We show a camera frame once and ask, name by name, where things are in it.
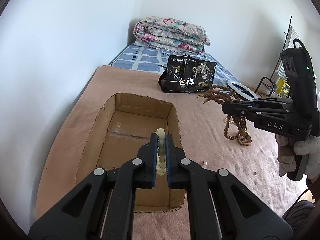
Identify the black metal clothes rack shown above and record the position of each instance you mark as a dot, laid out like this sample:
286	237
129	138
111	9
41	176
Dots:
268	86

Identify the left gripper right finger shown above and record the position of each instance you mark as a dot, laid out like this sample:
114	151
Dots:
219	205

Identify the black snack bag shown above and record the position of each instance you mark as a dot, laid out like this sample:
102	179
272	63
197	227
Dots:
184	74

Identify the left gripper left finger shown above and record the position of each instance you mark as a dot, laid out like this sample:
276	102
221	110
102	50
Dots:
102	205

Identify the cardboard box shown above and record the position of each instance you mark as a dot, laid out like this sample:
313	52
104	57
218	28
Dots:
123	124

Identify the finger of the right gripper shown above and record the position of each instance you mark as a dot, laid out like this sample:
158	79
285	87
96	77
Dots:
245	102
250	112

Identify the red strap wristwatch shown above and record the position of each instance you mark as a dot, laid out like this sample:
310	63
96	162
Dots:
244	139

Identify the yellow green box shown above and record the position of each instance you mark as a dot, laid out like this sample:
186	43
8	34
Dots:
283	88

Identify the white ring light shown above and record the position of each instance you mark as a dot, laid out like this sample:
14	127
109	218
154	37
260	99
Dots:
242	91

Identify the folded floral quilt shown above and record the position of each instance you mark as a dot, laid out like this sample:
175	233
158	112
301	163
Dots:
172	35

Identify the white gloved right hand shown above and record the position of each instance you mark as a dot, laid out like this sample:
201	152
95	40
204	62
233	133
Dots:
288	149

